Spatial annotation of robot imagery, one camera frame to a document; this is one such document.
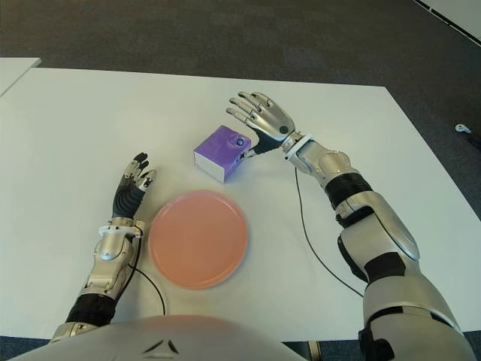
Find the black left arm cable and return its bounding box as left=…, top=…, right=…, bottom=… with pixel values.
left=126, top=225, right=167, bottom=317

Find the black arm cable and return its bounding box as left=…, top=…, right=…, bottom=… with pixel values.
left=294, top=167, right=368, bottom=299
left=126, top=225, right=167, bottom=317

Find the adjoining white table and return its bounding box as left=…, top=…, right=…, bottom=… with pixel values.
left=0, top=57, right=41, bottom=97

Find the pink round plate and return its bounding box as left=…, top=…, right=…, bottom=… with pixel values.
left=147, top=190, right=250, bottom=290

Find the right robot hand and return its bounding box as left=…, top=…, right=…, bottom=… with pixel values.
left=225, top=89, right=297, bottom=159

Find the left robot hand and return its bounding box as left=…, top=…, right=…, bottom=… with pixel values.
left=111, top=152, right=158, bottom=220

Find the silver robot torso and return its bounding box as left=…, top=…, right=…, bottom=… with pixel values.
left=7, top=314, right=320, bottom=361

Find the purple tissue paper pack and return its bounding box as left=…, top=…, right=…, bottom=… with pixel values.
left=192, top=126, right=253, bottom=185

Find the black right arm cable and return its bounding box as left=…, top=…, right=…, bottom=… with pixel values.
left=294, top=167, right=368, bottom=299

